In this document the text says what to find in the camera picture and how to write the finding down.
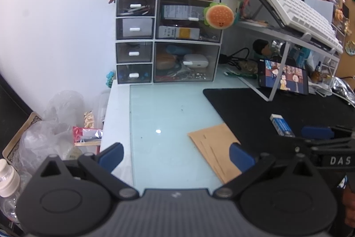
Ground white earbuds case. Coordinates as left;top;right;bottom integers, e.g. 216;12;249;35
183;54;209;68

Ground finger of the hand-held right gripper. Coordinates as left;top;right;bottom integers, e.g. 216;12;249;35
294;138;355;156
301;125;355;140

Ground clear bottle with white cap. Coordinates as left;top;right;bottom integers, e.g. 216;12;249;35
0;159;22;223

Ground silver foil bag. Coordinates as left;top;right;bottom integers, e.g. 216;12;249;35
331;77;355;108

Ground amber dropper bottle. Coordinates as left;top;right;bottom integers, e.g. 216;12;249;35
311;62;324;84

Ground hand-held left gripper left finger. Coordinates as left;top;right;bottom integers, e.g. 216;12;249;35
32;143;139;201

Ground medium clear drawer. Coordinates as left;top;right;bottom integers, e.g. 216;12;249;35
155;25;222;40
157;0;223;26

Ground black cable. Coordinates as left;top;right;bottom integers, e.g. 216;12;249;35
220;48;260;71

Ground green packet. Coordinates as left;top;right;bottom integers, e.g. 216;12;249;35
224;71;258;79

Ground white keyboard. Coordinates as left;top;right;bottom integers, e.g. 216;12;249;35
254;0;344;54

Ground burger plush toy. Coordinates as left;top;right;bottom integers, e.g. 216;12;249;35
204;3;236;30

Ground small clear drawer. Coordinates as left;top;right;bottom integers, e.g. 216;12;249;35
116;43;154;63
116;18;155;40
116;0;156;17
116;64;153;84

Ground white drawer organizer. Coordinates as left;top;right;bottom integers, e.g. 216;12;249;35
115;0;224;85

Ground black-haired figurine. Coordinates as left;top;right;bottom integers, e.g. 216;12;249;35
253;39;271;57

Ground patterned brown box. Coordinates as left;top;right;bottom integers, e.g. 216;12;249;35
2;112;43;165

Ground phone with cartoon screen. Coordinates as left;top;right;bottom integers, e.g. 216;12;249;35
258;59;309;96

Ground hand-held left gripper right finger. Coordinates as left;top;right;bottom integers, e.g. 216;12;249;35
212;143;325;200

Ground black desk mat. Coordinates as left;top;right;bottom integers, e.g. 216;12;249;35
203;87;355;171

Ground red snack packet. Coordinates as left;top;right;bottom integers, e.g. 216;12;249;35
73;127;103;147

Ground brown envelope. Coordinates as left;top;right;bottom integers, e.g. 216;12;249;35
188;124;242;184

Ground small teal toy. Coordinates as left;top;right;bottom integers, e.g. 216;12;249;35
105;70;116;87

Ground large clear drawer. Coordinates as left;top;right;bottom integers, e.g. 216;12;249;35
153;42;221;83

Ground brown oval case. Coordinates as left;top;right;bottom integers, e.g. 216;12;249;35
156;52;177;70

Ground clear plastic bags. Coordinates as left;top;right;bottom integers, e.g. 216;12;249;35
19;90;104;171

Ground eraser with blue sleeve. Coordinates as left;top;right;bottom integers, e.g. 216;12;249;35
270;114;296;138

